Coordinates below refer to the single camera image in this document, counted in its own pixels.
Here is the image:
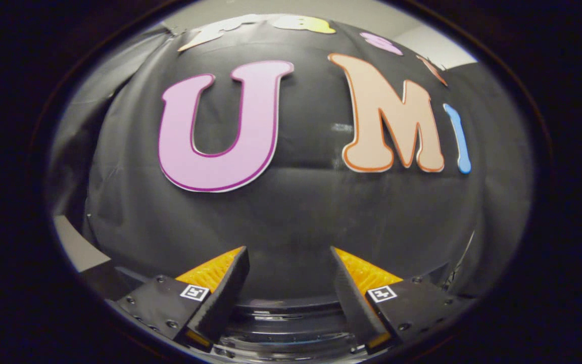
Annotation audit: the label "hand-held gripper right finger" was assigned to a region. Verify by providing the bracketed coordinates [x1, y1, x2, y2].
[330, 246, 476, 354]

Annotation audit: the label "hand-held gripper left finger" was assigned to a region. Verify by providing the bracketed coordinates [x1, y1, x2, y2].
[107, 246, 250, 349]

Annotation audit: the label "black backdrop cloth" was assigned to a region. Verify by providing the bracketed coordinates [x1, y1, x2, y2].
[46, 13, 534, 304]

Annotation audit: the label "dark cabinet with beige side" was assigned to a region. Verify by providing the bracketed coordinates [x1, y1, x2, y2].
[53, 215, 148, 301]

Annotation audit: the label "black cables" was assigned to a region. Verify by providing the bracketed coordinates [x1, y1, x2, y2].
[445, 232, 476, 296]

